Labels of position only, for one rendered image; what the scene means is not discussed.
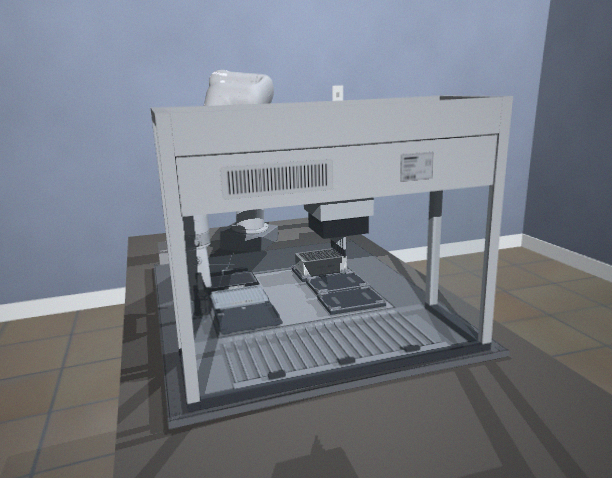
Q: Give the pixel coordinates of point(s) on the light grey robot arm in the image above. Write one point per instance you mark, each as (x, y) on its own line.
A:
(247, 89)

